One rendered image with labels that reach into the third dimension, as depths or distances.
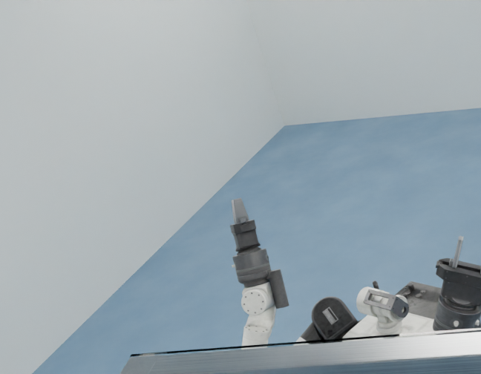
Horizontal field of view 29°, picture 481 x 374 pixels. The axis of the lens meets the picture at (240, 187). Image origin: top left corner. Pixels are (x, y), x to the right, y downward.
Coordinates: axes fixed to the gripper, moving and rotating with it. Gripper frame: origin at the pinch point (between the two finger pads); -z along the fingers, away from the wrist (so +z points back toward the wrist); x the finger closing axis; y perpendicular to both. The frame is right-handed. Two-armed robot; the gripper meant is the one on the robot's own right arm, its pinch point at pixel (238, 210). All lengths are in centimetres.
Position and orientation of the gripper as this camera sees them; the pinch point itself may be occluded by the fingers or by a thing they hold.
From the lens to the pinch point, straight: 236.6
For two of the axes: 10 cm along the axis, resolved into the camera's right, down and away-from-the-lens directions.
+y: -9.7, 2.3, -1.1
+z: 2.4, 9.7, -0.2
